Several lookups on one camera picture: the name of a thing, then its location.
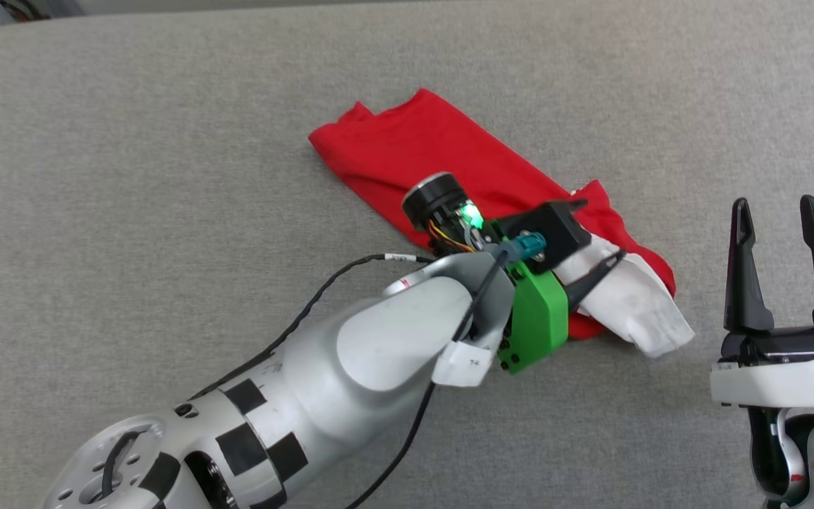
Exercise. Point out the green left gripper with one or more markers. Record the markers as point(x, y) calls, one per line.
point(538, 318)

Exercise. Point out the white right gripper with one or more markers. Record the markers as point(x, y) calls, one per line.
point(781, 378)

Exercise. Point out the red white basketball jersey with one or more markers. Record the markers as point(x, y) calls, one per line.
point(435, 148)

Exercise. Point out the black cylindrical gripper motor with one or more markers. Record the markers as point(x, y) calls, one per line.
point(432, 201)

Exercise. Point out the grey fabric sofa cushion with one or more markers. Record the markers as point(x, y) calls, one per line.
point(131, 177)

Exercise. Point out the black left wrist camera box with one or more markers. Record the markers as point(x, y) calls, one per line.
point(555, 226)

